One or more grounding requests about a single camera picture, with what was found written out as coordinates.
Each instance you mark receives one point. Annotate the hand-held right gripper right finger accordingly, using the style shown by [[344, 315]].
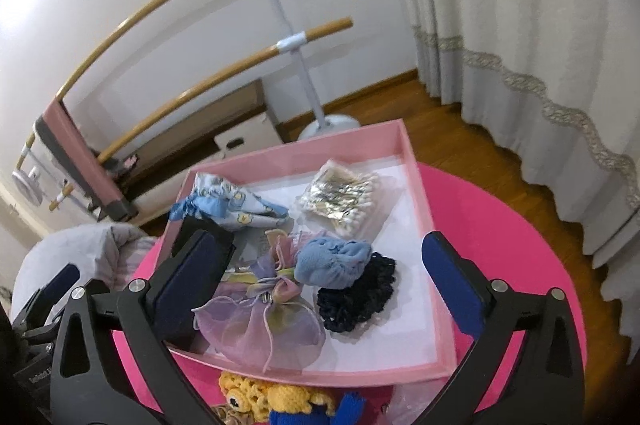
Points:
[[455, 290]]

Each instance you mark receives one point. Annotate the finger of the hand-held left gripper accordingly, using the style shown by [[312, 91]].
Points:
[[40, 320], [55, 287]]

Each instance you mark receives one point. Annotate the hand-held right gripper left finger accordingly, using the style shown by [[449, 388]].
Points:
[[182, 295]]

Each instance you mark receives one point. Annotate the pink cardboard box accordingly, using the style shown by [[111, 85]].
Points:
[[400, 305]]

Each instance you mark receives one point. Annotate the pastel organza bow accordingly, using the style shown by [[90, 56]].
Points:
[[260, 325]]

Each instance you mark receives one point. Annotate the black scrunchie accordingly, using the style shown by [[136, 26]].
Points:
[[360, 305]]

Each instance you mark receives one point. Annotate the printed cloth with blue bow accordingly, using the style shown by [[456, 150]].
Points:
[[225, 200]]

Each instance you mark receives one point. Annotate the light blue scrunchie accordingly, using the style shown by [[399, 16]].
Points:
[[330, 262]]

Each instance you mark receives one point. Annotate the bag of cotton swabs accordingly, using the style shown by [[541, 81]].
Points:
[[340, 200]]

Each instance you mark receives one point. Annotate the yellow and blue crochet doll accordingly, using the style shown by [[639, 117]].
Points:
[[285, 400]]

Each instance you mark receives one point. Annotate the round table, pink cloth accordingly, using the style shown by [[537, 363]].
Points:
[[500, 225]]

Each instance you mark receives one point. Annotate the small white fan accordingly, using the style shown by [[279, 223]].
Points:
[[25, 182]]

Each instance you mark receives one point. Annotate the clear plastic wrapper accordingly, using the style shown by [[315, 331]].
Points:
[[415, 407]]

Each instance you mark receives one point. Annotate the pink hanging cloth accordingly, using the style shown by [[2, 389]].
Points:
[[75, 145]]

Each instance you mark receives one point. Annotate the small pink object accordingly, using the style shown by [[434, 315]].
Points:
[[131, 160]]

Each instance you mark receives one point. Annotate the low cabinet with dark top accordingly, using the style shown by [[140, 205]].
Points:
[[245, 140]]

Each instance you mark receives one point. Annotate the cream pleated curtain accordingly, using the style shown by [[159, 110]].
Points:
[[525, 30]]

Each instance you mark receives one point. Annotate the short wooden barre rail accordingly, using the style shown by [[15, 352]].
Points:
[[325, 29]]

